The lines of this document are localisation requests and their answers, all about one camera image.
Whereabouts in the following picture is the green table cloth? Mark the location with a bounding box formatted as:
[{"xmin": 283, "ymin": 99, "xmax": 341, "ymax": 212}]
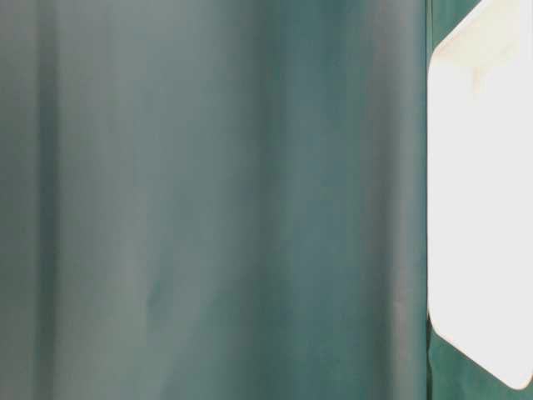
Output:
[{"xmin": 1, "ymin": 1, "xmax": 532, "ymax": 399}]

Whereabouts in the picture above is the white plastic case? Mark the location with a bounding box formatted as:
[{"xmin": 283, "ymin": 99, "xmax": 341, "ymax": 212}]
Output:
[{"xmin": 427, "ymin": 1, "xmax": 532, "ymax": 390}]

